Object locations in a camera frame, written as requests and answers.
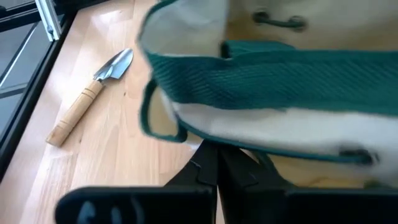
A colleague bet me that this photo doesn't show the silver frame bracket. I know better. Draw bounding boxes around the silver frame bracket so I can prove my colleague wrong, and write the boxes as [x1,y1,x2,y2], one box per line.
[34,0,63,42]

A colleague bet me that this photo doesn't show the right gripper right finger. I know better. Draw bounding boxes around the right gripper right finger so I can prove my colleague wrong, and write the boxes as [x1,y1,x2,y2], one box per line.
[217,144,398,224]

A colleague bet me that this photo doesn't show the wide trowel wooden handle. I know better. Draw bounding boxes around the wide trowel wooden handle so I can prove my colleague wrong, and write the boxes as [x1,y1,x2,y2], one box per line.
[45,47,134,147]

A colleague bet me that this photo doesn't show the black aluminium table frame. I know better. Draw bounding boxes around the black aluminium table frame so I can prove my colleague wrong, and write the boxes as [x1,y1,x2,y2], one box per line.
[0,0,108,183]

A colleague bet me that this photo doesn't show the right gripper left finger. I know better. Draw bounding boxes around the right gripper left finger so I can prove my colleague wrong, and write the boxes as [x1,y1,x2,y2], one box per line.
[55,139,219,224]

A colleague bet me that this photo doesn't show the cream gardening bag green trim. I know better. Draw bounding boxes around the cream gardening bag green trim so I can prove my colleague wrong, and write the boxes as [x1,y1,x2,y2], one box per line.
[136,0,398,187]

